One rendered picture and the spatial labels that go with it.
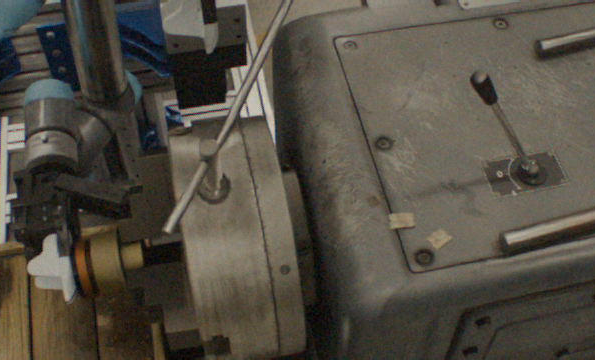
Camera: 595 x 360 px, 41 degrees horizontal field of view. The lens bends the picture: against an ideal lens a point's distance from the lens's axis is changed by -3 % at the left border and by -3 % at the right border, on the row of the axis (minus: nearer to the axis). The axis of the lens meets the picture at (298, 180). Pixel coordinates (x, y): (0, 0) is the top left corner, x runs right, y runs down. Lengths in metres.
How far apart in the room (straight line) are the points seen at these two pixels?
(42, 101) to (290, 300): 0.50
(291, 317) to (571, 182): 0.36
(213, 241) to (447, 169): 0.27
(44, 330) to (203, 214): 0.44
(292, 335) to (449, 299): 0.21
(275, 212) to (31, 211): 0.36
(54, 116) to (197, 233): 0.37
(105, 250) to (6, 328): 0.31
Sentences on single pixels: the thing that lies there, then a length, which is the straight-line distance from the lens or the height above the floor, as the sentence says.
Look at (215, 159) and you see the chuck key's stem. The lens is 0.85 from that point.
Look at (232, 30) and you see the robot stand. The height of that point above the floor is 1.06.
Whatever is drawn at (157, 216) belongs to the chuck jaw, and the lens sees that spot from 1.02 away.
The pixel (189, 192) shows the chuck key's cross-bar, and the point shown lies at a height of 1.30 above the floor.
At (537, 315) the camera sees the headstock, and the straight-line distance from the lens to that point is 0.99.
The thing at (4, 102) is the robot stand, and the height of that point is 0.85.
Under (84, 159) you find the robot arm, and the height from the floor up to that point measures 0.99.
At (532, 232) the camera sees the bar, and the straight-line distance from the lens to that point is 0.87.
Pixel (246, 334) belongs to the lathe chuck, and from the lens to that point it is 0.95.
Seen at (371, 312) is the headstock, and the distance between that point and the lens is 0.84.
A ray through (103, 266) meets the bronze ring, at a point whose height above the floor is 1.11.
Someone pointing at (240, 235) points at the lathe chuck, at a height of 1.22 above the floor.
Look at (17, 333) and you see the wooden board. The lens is 1.28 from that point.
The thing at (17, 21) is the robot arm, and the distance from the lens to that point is 0.98.
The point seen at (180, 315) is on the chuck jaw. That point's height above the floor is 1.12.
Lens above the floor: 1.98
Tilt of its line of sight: 55 degrees down
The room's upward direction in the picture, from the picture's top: straight up
